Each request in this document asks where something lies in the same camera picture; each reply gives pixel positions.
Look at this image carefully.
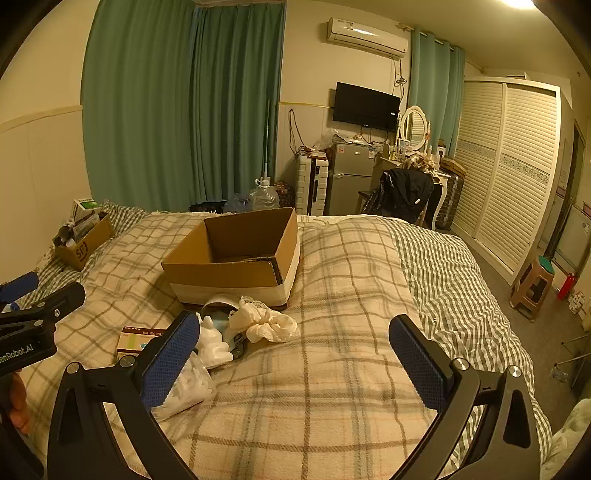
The person's left hand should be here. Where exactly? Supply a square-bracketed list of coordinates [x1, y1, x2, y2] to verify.
[8, 371, 32, 435]

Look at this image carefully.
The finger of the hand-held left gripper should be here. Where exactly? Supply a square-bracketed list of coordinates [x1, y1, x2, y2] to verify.
[0, 271, 40, 311]
[0, 281, 87, 330]

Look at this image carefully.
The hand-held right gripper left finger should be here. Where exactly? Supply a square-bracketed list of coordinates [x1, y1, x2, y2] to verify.
[46, 310, 206, 480]

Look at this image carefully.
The clear plastic bag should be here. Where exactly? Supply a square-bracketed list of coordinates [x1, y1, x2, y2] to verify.
[152, 353, 218, 422]

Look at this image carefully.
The white air conditioner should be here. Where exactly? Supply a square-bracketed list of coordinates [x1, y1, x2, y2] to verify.
[327, 17, 410, 58]

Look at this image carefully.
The white oval mirror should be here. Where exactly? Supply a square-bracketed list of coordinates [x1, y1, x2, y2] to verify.
[398, 105, 428, 151]

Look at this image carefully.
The green checked bedsheet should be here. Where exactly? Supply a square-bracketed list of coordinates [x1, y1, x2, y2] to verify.
[18, 200, 552, 462]

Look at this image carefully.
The white hard suitcase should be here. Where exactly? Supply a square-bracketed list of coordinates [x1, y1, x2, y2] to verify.
[295, 154, 331, 215]

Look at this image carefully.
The floral bag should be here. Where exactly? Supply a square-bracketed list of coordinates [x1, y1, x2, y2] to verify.
[274, 182, 296, 208]

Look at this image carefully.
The white pole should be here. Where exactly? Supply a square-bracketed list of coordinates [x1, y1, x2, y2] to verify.
[262, 99, 271, 182]

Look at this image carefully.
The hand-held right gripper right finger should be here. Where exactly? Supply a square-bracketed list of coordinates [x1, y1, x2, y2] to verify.
[389, 315, 542, 480]

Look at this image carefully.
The large clear water bottle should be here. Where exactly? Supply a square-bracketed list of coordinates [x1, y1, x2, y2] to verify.
[249, 179, 281, 210]

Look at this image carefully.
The white fluffy textile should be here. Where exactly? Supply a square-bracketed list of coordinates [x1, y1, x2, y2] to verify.
[540, 401, 591, 480]

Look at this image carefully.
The red fire extinguisher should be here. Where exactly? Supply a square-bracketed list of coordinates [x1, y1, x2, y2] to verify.
[556, 272, 578, 301]

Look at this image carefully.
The white dressing table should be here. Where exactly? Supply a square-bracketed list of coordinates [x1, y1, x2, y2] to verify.
[379, 154, 455, 230]

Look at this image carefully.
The dark chair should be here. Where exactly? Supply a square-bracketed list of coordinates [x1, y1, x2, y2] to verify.
[358, 173, 428, 224]

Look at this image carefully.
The white cloth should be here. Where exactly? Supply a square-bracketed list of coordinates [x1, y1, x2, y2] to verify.
[228, 295, 300, 344]

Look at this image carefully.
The large cardboard box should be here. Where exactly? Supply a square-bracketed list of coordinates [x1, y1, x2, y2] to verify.
[161, 207, 301, 311]

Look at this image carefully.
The green curtain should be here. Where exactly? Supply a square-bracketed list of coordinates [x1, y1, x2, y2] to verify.
[81, 0, 197, 214]
[409, 28, 466, 158]
[189, 4, 286, 214]

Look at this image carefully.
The metal drying rack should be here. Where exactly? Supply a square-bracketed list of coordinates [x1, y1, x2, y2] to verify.
[553, 332, 591, 384]

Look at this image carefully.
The green white packet box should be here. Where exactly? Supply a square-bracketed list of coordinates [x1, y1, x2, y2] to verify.
[73, 198, 103, 222]

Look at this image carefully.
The brown suitcase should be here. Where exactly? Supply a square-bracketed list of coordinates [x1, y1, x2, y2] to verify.
[434, 159, 466, 232]

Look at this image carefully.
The small brown cardboard box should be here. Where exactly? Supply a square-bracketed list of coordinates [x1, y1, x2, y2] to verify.
[53, 213, 115, 271]

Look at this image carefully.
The grey small fridge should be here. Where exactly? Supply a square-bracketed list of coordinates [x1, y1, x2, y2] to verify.
[327, 141, 385, 217]

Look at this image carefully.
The black wall television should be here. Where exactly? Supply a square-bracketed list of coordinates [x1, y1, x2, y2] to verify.
[332, 82, 402, 132]

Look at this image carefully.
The white louvred wardrobe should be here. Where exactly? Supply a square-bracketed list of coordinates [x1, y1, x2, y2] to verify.
[450, 76, 561, 287]

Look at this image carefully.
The small red white carton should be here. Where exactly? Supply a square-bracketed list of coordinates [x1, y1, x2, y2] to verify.
[116, 325, 168, 361]

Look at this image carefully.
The brown plastic stool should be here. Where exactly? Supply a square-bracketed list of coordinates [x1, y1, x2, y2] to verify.
[509, 256, 555, 321]

